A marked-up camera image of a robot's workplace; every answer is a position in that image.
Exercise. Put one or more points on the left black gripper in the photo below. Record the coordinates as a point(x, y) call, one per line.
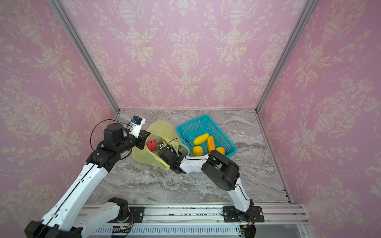
point(142, 137)

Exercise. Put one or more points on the yellow plastic bag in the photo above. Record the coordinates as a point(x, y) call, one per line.
point(162, 134)

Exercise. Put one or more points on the yellow round fruit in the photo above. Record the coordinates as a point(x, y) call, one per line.
point(197, 151)

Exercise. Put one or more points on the yellow lemon fruit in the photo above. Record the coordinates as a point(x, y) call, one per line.
point(221, 150)

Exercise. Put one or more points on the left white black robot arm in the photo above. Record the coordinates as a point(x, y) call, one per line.
point(61, 221)

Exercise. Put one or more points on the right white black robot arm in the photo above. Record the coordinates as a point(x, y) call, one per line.
point(222, 171)

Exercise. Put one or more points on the pink red fruit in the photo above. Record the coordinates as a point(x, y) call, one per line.
point(151, 145)

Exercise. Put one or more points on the teal plastic basket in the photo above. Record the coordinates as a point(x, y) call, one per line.
point(198, 130)

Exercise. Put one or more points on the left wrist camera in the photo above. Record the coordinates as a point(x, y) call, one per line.
point(136, 124)

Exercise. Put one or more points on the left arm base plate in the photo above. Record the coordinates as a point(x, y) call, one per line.
point(134, 214)

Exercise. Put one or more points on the left corner aluminium post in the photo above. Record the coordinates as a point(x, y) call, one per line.
point(74, 35)

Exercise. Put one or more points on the corner aluminium post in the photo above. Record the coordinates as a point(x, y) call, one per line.
point(74, 35)
point(290, 44)

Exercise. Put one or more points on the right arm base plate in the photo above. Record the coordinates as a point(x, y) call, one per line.
point(253, 215)

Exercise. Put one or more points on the right corner aluminium post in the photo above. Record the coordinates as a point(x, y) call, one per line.
point(290, 44)

